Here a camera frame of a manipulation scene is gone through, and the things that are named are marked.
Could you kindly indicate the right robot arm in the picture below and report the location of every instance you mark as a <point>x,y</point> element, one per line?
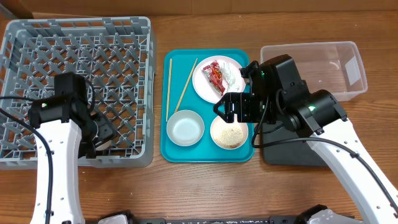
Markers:
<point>278,93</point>

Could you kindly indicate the pile of rice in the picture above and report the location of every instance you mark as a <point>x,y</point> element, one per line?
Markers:
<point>230,137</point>

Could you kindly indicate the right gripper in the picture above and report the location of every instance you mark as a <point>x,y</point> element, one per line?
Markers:
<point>231,104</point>

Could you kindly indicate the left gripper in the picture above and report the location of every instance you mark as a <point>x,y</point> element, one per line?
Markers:
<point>106,130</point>

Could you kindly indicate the grey bowl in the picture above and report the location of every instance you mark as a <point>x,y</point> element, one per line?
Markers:
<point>185,128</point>

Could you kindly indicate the grey plastic dish rack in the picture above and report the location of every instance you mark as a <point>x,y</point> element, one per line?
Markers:
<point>116,54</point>

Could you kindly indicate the wooden chopstick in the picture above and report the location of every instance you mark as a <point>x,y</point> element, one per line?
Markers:
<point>186,85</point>
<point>168,90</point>

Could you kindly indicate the red snack wrapper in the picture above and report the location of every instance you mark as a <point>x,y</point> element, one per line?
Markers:
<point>214,76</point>

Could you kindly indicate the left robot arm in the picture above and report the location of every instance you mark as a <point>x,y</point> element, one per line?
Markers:
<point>65,129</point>

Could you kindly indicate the black rectangular tray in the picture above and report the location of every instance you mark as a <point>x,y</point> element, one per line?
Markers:
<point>289,154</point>

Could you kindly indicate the clear plastic waste bin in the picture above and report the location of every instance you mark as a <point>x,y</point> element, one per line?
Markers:
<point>333,66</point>

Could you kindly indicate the large white plate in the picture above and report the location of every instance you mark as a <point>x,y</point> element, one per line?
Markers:
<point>201,84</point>

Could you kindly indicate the teal serving tray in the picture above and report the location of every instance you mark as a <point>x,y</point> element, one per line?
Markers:
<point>205,151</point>

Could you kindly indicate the left wooden chopstick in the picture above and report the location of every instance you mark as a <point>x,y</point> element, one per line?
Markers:
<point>168,90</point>

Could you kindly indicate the right wooden chopstick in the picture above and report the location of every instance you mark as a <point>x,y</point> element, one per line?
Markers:
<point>186,85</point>

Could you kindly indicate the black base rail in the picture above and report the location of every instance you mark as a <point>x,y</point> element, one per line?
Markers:
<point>275,219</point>

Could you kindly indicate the white cup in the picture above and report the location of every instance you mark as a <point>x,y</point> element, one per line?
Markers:
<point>103,146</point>

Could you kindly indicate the white tissue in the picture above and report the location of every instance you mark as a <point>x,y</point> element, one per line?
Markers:
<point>232,77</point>

